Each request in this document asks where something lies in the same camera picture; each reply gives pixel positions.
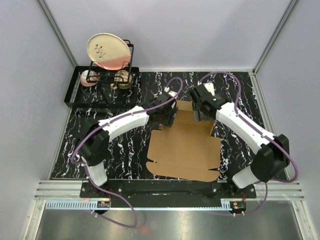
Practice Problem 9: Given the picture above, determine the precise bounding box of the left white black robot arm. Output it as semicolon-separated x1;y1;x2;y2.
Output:
75;90;178;198

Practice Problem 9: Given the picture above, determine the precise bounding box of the left small control box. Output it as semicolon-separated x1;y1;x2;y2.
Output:
96;200;110;210

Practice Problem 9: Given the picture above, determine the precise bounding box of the beige ceramic cup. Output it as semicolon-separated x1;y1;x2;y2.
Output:
110;70;133;90

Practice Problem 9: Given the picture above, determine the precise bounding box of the black wire dish rack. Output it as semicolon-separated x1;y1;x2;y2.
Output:
64;39;141;110

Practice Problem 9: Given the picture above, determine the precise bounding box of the black marble pattern mat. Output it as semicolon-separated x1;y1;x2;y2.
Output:
49;71;264;180

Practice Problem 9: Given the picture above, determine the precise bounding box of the small control box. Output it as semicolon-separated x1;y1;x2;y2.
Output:
231;201;247;212
96;200;110;210

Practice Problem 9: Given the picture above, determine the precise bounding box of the right small control box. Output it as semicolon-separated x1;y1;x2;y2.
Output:
231;201;247;212

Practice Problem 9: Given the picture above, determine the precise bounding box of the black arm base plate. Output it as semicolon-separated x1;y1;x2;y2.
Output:
79;178;256;201

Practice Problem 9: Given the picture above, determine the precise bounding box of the cream pink floral plate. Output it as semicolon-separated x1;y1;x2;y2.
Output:
86;33;132;71

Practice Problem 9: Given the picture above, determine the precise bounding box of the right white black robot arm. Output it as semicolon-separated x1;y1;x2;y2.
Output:
188;83;290;199

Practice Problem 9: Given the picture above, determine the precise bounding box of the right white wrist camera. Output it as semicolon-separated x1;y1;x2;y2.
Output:
203;82;215;96

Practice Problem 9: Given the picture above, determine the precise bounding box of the slotted aluminium rail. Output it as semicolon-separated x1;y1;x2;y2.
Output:
45;200;232;211

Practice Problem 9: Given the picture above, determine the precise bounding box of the brown cardboard box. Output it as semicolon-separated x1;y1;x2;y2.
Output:
146;100;221;182

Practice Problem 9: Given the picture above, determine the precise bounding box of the pink white ceramic cup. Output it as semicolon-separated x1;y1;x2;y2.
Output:
80;70;100;87

